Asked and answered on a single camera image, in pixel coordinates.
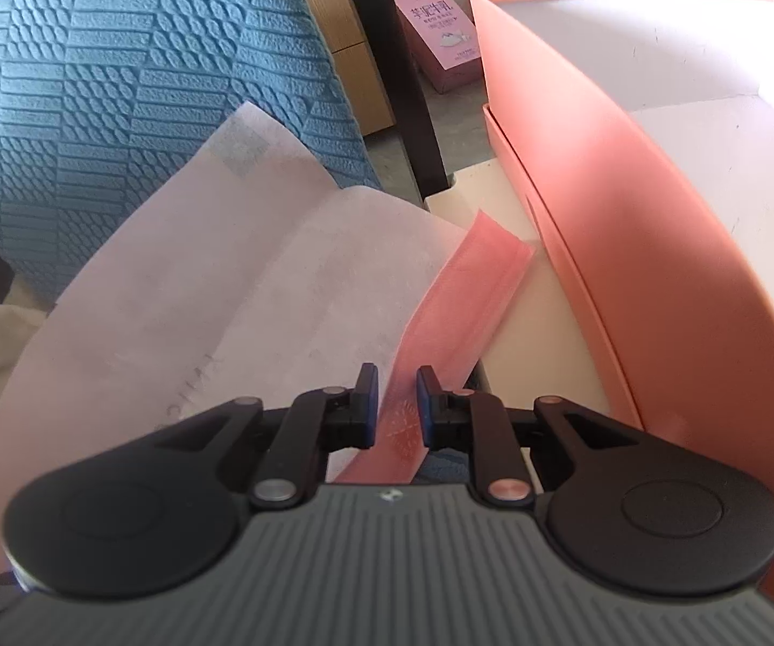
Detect small pink carton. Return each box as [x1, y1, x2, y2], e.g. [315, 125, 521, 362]
[395, 0, 485, 95]

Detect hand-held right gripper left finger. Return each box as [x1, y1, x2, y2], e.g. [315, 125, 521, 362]
[153, 362, 381, 512]

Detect dark wooden post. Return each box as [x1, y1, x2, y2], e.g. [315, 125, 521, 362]
[333, 0, 450, 201]

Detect pink cloth strip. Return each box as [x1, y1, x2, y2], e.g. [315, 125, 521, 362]
[0, 101, 537, 576]

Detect wooden cabinet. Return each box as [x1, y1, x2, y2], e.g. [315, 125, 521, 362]
[283, 0, 395, 139]

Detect blue textured blanket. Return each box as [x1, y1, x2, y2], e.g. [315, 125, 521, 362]
[0, 0, 384, 304]

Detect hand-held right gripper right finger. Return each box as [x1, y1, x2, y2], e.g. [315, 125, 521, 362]
[416, 364, 642, 509]

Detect large pink box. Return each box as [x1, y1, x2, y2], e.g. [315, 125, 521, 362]
[468, 0, 774, 505]

